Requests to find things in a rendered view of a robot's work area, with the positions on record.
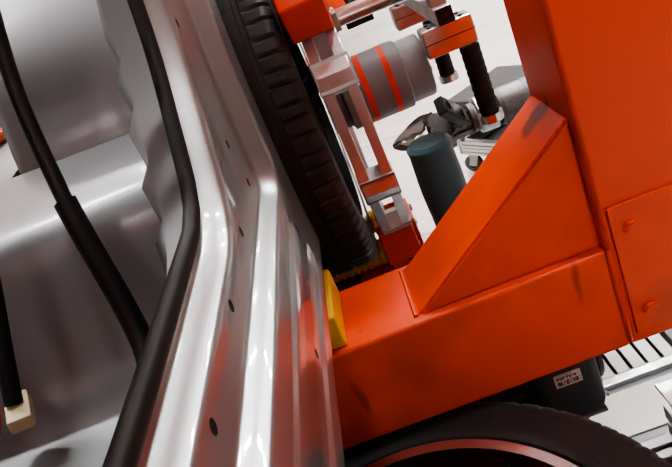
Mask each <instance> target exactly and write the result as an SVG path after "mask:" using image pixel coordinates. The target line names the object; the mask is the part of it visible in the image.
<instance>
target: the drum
mask: <svg viewBox="0 0 672 467"><path fill-rule="evenodd" d="M349 58H350V61H351V63H352V65H353V68H354V70H355V73H356V75H357V78H358V80H359V84H360V85H359V88H360V91H361V93H362V96H363V98H364V101H365V103H366V106H367V108H368V111H369V113H370V116H371V118H372V121H373V123H374V122H377V121H380V120H382V119H384V118H386V117H389V116H391V115H394V114H396V113H399V112H402V111H404V110H406V109H408V108H411V107H413V106H415V105H416V102H417V101H420V100H422V99H425V98H427V97H429V96H432V95H434V94H436V93H437V85H436V81H435V78H434V75H433V72H432V70H433V69H432V66H431V65H430V63H429V60H428V58H427V57H426V56H425V55H424V52H423V49H422V46H421V44H420V41H419V39H418V37H417V36H416V35H415V34H411V35H408V36H406V37H404V38H401V39H399V40H396V41H394V42H392V41H391V40H389V41H386V42H384V43H382V44H379V45H376V46H374V47H372V48H370V49H367V50H365V51H363V52H360V53H358V54H355V55H353V56H350V57H349ZM335 97H336V99H337V102H338V104H339V106H340V109H341V111H342V114H343V116H344V118H345V121H346V123H347V126H348V128H349V127H352V126H355V127H356V128H357V129H360V128H362V127H363V125H362V123H361V120H360V118H359V115H358V113H357V111H356V108H355V106H354V103H353V101H352V98H351V96H350V93H349V91H345V92H343V93H340V94H338V95H336V96H335Z"/></svg>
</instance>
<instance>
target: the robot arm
mask: <svg viewBox="0 0 672 467"><path fill-rule="evenodd" d="M494 92H495V93H494V94H495V95H496V98H497V102H498V105H499V107H502V110H503V113H504V118H503V119H502V120H500V121H498V122H496V123H494V124H490V125H482V124H481V123H480V120H479V117H478V115H479V110H478V108H479V107H478V106H477V104H476V100H475V97H473V98H471V99H470V103H468V104H465V109H464V107H462V106H460V105H458V104H456V103H454V102H452V101H450V100H448V99H446V98H444V97H442V96H439V97H437V98H436V99H435V100H433V103H434V105H435V108H436V111H437V112H436V113H432V112H430V113H427V114H423V115H421V116H419V117H417V118H416V119H415V120H413V121H412V122H411V123H410V124H409V125H408V126H407V128H406V129H404V130H403V131H402V132H401V134H400V135H399V136H398V137H397V138H396V140H395V141H394V143H393V145H392V146H393V148H394V149H395V150H399V151H407V148H408V146H409V145H410V143H411V142H412V141H414V140H415V138H416V136H418V138H419V137H421V136H423V135H425V134H423V132H424V131H425V130H427V132H428V133H432V132H444V133H447V134H449V135H450V136H451V142H452V145H453V148H455V147H457V140H458V139H460V138H463V137H465V136H468V135H470V134H473V133H475V132H477V131H479V130H481V131H482V132H484V133H485V132H487V131H490V130H492V129H495V128H497V127H500V126H502V125H505V124H507V126H509V125H510V123H511V122H512V120H513V119H514V118H515V116H516V115H517V113H518V112H519V111H520V109H521V108H522V107H523V105H524V104H525V102H526V101H527V100H528V98H529V97H530V92H529V89H528V85H527V82H526V78H525V77H522V78H517V80H514V81H512V82H509V83H507V84H505V85H502V86H500V87H497V88H495V89H494ZM425 127H426V128H425ZM421 134H422V135H421ZM419 135H420V136H419ZM416 139H417V138H416ZM403 141H405V142H403Z"/></svg>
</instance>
